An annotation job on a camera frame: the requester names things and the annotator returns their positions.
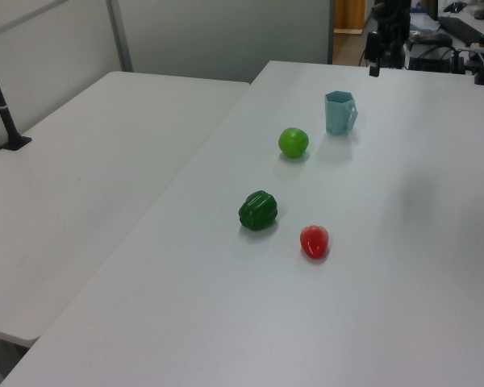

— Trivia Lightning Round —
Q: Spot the black keyboard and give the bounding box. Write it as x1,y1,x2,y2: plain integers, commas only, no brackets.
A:
437,15,484,46

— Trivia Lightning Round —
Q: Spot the black camera stand pole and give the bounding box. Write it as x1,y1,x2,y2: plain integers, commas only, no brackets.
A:
0,40,32,151

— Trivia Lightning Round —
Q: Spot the black equipment box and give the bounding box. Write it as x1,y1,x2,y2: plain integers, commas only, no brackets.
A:
407,47,469,74

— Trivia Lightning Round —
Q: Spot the green apple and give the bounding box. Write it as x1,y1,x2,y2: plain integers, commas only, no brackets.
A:
277,127,310,160

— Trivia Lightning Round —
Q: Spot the dark green bell pepper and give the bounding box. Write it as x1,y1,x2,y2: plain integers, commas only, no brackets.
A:
238,189,279,231

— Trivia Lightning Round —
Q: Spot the brown wooden door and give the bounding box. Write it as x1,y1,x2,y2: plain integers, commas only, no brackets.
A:
333,0,367,35

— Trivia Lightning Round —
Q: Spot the light blue hexagonal mug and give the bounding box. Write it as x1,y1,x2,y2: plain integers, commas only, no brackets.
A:
324,90,360,135

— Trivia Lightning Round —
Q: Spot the white side table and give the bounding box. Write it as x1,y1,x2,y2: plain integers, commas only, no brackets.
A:
0,71,251,347

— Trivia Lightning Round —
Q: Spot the grey partition post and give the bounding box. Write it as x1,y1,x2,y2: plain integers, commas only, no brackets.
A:
106,0,134,73

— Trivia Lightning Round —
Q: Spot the red bell pepper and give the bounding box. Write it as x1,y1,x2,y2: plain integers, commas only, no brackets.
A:
299,224,330,260

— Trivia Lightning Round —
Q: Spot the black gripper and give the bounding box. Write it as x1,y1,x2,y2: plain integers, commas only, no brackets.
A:
365,0,413,78

